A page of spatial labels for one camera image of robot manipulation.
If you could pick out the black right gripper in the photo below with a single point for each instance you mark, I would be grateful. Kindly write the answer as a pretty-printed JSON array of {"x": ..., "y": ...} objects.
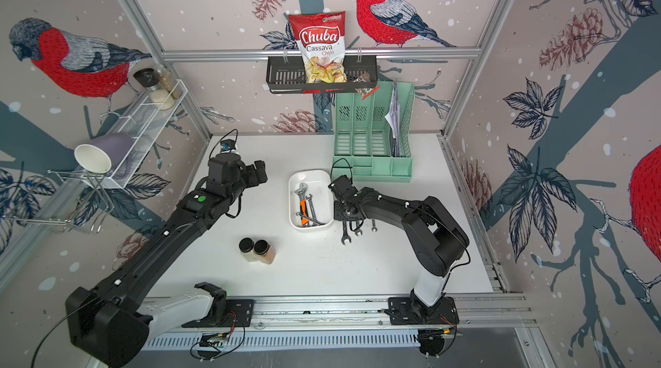
[{"x": 336, "y": 215}]

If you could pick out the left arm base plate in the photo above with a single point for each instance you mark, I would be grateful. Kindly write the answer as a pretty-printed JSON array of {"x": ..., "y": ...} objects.
[{"x": 226, "y": 313}]

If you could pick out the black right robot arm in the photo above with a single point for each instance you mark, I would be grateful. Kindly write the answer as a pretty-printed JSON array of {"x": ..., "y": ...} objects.
[{"x": 436, "y": 239}]

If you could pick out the small snack packet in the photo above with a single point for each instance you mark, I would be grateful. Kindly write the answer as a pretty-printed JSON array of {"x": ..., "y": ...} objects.
[{"x": 365, "y": 92}]

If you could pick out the green plastic file organizer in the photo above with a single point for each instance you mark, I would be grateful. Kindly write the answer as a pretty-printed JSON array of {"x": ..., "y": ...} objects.
[{"x": 363, "y": 138}]

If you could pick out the black lid white jar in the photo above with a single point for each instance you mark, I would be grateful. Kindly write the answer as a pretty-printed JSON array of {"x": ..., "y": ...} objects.
[{"x": 158, "y": 95}]

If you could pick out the chrome wire cup rack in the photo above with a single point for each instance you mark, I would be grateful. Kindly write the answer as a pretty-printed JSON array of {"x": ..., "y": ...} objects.
[{"x": 59, "y": 201}]

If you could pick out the clear glass jar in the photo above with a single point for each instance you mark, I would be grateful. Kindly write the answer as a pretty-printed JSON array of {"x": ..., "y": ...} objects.
[{"x": 168, "y": 81}]

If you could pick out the white plastic storage box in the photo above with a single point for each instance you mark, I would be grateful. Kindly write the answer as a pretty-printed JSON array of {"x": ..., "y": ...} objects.
[{"x": 318, "y": 182}]

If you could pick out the purple white paper cup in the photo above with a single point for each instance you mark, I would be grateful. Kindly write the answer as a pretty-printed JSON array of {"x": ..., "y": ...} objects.
[{"x": 104, "y": 153}]

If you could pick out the white wire wall shelf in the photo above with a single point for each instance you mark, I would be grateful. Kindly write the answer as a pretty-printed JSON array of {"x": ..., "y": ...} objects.
[{"x": 142, "y": 123}]

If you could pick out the orange handled adjustable wrench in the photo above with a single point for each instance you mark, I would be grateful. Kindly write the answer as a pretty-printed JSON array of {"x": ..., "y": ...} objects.
[{"x": 303, "y": 213}]

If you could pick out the silver combination wrench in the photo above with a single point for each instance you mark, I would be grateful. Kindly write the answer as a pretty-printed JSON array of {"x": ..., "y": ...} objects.
[{"x": 355, "y": 227}]

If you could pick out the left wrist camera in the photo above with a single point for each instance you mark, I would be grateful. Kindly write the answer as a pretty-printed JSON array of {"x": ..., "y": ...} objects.
[{"x": 228, "y": 146}]

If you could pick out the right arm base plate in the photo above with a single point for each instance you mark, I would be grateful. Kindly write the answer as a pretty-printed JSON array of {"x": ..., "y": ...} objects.
[{"x": 412, "y": 311}]

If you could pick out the red Chuba chips bag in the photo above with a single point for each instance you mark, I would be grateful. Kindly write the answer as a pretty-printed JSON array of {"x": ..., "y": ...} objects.
[{"x": 320, "y": 39}]

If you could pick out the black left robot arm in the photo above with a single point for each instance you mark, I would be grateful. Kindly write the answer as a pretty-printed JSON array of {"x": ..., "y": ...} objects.
[{"x": 105, "y": 321}]

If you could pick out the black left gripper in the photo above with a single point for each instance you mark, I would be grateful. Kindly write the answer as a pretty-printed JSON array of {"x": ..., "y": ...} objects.
[{"x": 256, "y": 179}]

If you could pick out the silver ring end wrench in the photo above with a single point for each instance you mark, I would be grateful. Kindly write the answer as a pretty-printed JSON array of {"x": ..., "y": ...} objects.
[{"x": 312, "y": 214}]

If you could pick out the black lid orange spice jar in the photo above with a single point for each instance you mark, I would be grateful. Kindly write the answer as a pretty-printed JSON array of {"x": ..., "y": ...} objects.
[{"x": 265, "y": 251}]

